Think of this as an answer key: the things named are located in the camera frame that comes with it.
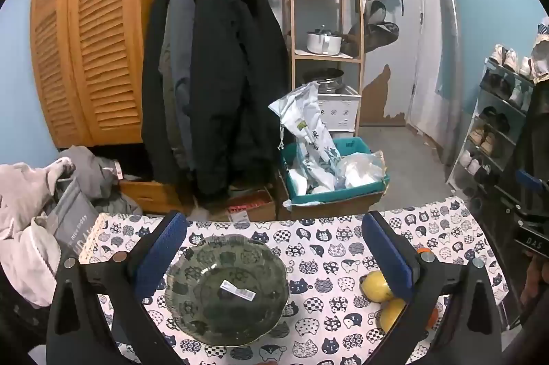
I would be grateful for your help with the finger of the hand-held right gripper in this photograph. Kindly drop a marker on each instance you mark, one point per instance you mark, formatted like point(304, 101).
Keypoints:
point(528, 179)

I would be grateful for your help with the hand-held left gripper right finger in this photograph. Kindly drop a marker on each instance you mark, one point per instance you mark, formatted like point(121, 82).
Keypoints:
point(388, 262)

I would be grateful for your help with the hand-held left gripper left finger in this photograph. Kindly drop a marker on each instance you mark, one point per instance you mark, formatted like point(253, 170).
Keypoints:
point(161, 262)

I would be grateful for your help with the yellow lemon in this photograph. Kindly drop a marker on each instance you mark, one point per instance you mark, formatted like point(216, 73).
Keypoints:
point(391, 315)
point(375, 287)

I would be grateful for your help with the green glass bowl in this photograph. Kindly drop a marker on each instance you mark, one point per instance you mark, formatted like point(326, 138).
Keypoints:
point(227, 292)

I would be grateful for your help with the person's right hand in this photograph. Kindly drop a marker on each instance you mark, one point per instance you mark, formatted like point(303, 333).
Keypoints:
point(532, 281)

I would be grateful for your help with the grey shoe rack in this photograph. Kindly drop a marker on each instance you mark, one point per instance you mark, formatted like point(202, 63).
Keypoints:
point(497, 133)

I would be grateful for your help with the shoe rack with shoes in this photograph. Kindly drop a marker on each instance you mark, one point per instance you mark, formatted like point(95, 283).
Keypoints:
point(484, 137)

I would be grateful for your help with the cat print tablecloth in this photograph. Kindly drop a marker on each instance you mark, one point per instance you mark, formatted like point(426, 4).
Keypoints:
point(326, 245)

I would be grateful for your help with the wooden drawer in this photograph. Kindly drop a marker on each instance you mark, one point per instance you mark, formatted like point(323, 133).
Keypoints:
point(150, 195)

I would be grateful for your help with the large cardboard box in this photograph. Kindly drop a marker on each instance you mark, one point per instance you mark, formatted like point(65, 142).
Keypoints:
point(330, 208)

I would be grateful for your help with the clear plastic bag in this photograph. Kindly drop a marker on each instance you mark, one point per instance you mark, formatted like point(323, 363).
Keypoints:
point(362, 169)

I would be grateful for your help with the grey printed bag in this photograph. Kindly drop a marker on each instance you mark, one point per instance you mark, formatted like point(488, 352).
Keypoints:
point(73, 219)

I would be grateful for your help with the small cardboard box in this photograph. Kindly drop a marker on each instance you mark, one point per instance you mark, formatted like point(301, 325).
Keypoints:
point(253, 206)

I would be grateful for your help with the grey crumpled garment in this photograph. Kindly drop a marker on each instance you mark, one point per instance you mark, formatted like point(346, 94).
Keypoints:
point(92, 172)

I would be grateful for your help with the teal plastic basket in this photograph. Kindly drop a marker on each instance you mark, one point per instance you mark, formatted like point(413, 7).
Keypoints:
point(300, 187)

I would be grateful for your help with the white lace cloth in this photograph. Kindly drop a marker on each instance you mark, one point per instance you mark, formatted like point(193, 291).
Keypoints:
point(541, 56)

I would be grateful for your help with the pale pink blanket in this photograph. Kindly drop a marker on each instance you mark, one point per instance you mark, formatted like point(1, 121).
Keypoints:
point(25, 219)

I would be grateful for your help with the white rice bag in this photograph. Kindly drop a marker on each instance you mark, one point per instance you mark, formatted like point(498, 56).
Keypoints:
point(306, 133)

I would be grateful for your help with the white patterned drawer box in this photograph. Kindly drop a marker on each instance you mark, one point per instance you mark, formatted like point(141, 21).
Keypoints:
point(339, 109)

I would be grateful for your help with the white door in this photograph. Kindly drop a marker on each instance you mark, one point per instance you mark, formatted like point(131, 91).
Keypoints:
point(403, 47)

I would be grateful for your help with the steel pot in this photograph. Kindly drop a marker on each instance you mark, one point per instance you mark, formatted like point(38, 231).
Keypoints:
point(326, 79)

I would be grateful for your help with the black hanging coat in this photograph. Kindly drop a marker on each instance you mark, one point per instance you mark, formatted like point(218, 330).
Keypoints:
point(231, 81)

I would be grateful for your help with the grey hanging jacket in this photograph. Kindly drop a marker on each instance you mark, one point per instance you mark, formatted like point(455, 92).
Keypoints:
point(176, 60)

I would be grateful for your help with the dark hanging bag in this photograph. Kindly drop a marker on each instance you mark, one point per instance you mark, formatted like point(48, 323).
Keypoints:
point(379, 26)

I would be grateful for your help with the white enamel pot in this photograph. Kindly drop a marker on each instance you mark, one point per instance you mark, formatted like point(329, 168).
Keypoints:
point(324, 43)

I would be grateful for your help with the wooden louvred wardrobe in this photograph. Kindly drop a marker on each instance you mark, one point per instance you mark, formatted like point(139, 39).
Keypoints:
point(90, 39)

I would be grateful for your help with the wooden shelf rack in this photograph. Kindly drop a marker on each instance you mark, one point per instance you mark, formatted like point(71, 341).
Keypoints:
point(296, 26)

